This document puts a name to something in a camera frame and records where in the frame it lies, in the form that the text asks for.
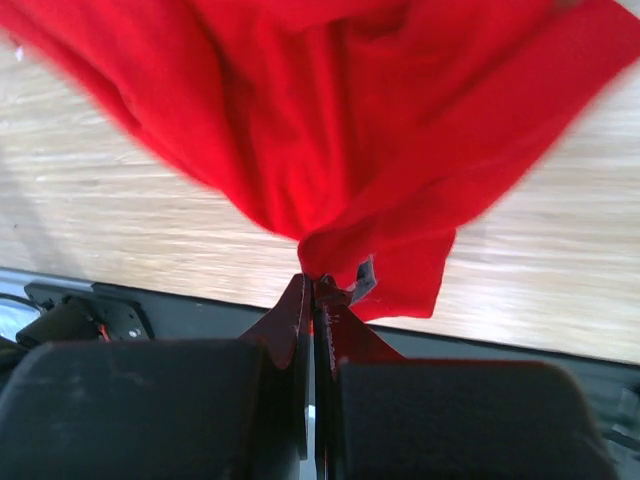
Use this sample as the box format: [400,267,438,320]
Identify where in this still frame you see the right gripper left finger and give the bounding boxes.
[240,273,312,460]

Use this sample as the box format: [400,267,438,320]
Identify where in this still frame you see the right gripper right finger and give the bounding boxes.
[313,275,404,479]

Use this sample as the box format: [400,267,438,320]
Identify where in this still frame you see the red t shirt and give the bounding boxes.
[1,1,639,320]

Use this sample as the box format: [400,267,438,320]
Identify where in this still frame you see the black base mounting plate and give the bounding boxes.
[24,282,639,397]

